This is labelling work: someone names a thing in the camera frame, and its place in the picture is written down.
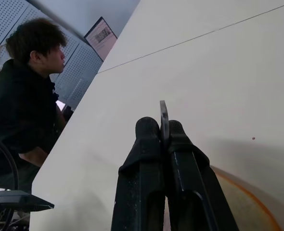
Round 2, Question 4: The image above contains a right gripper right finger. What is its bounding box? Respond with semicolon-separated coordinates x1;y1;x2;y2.
166;119;240;231

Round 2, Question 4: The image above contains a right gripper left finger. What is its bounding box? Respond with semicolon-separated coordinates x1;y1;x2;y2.
110;116;167;231

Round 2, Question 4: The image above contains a metal spoon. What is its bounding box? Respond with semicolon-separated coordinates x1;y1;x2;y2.
159;100;170;151

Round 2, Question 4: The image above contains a toast slice with jam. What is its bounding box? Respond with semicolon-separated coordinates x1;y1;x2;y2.
165;165;284;231

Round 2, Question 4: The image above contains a white perforated panel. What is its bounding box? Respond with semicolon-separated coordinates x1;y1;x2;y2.
0;0;29;60
53;42;104;107

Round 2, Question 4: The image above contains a person in black hoodie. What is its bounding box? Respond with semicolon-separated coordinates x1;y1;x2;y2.
0;18;69;193

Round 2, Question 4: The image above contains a dark laptop computer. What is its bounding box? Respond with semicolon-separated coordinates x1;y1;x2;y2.
83;16;118;62

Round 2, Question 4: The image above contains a grey metal bar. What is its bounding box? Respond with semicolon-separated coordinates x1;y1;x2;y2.
27;0;90;45

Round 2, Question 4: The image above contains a black curved cable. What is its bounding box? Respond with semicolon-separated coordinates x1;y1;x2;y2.
0;138;20;191

